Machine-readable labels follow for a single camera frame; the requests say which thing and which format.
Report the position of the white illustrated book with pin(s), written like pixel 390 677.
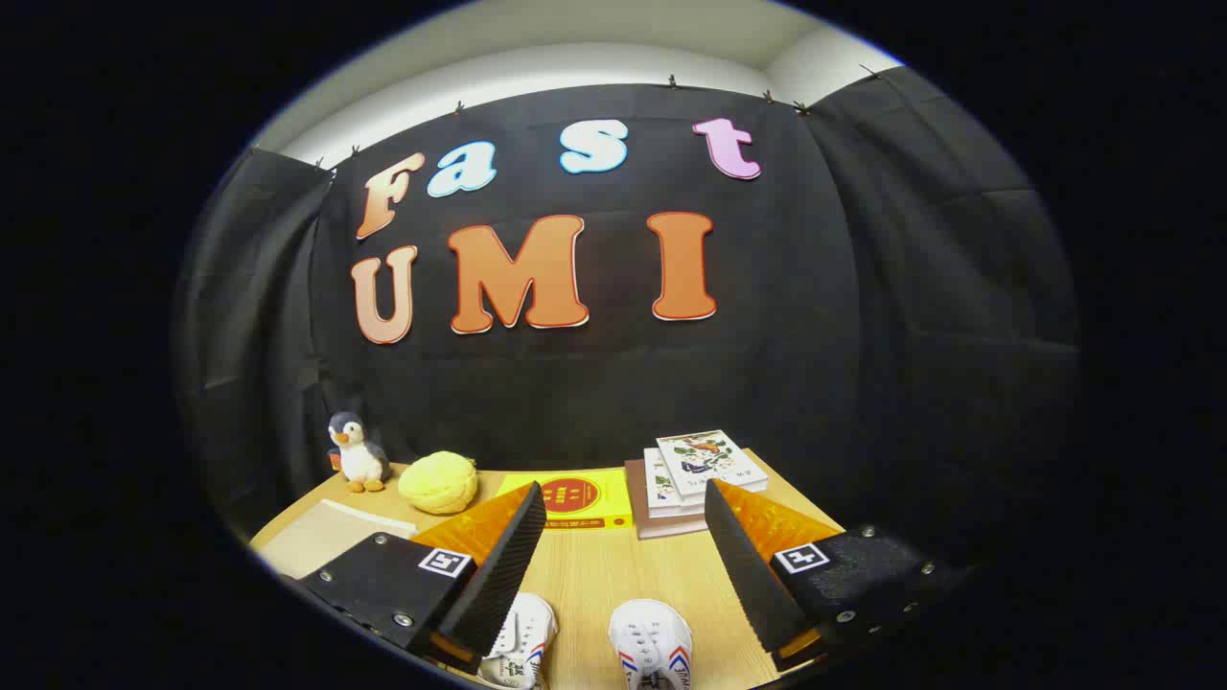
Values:
pixel 659 489

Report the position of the yellow plush ball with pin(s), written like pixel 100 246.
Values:
pixel 438 482

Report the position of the penguin plush toy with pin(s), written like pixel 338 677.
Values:
pixel 360 460

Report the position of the white book with bird cover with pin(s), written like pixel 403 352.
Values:
pixel 707 460

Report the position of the yellow book with red circle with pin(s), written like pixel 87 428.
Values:
pixel 594 498

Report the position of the beige storage box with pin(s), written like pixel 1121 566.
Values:
pixel 326 537

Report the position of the white canvas shoe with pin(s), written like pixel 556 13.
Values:
pixel 650 642
pixel 522 642

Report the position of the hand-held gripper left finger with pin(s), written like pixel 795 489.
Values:
pixel 498 575

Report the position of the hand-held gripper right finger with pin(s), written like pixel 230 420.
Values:
pixel 743 575

